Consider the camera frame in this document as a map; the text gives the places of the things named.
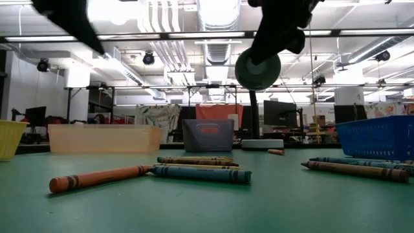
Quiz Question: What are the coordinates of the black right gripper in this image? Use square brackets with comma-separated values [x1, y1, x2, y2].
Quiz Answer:
[248, 0, 324, 65]

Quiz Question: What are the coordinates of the black rig beam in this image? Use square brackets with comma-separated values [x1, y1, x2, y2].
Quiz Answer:
[0, 28, 414, 45]

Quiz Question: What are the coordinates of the black monitor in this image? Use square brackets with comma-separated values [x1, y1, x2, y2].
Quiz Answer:
[24, 106, 47, 129]
[263, 100, 298, 129]
[333, 105, 368, 125]

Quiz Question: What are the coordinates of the red cloth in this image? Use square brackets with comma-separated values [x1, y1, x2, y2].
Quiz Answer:
[195, 104, 244, 130]

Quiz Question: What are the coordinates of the brown cardboard box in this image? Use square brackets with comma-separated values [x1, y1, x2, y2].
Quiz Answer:
[312, 115, 327, 128]

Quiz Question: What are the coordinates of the white desk lamp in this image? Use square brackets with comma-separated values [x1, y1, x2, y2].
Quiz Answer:
[234, 47, 285, 150]

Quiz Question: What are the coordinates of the person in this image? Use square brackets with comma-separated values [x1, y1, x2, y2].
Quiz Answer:
[92, 111, 111, 126]

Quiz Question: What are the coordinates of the grey translucent plastic bin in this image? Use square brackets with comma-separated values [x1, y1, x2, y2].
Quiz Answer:
[181, 118, 235, 153]

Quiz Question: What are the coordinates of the orange translucent plastic bin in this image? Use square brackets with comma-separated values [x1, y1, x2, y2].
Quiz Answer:
[47, 124, 163, 154]

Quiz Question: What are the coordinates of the pale leaf-print cloth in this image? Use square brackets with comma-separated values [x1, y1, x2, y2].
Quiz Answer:
[135, 105, 182, 146]

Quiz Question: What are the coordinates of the colourful flower-print cloth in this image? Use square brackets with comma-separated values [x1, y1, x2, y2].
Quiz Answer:
[364, 102, 414, 120]

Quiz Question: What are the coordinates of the yellow plastic basket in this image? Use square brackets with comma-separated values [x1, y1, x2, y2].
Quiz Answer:
[0, 120, 28, 162]

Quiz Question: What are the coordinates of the yellow crayon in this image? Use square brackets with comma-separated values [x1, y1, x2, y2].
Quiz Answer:
[153, 162, 242, 171]

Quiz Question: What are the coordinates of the blue plastic basket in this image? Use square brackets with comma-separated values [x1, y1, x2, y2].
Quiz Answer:
[335, 115, 414, 162]

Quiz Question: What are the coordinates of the brown crayon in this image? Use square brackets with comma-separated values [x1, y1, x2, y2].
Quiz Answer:
[300, 161, 411, 184]

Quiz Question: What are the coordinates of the green table mat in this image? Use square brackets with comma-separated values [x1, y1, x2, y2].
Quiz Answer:
[0, 148, 414, 233]

